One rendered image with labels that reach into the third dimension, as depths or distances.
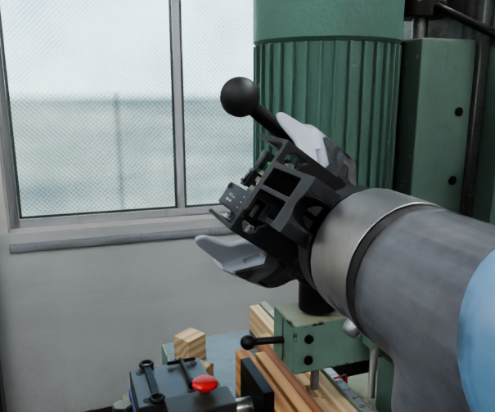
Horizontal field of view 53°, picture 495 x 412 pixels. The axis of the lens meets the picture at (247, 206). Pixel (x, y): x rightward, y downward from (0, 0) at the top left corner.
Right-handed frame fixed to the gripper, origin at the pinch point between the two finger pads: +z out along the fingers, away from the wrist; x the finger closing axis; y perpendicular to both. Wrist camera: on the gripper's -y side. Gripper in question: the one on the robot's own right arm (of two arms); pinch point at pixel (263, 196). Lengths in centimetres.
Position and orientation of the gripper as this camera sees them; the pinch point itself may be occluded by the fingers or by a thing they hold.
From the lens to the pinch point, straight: 48.3
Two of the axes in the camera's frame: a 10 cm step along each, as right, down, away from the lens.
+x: -5.5, 8.4, 0.0
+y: -7.6, -5.0, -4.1
